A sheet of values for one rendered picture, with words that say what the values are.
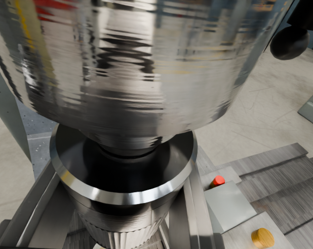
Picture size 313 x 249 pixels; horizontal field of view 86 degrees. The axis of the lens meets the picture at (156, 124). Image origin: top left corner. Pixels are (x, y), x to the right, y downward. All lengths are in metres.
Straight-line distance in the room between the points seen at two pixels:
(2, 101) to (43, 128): 0.11
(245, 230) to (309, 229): 0.25
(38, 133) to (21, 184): 1.14
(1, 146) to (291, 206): 1.89
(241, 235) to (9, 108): 0.54
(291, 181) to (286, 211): 0.10
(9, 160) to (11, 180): 0.19
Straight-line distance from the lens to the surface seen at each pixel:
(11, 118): 0.57
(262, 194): 0.52
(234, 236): 0.31
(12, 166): 1.74
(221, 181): 0.30
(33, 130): 0.49
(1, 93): 0.52
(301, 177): 0.64
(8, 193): 1.62
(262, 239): 0.31
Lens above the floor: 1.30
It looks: 44 degrees down
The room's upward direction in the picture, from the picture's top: 12 degrees clockwise
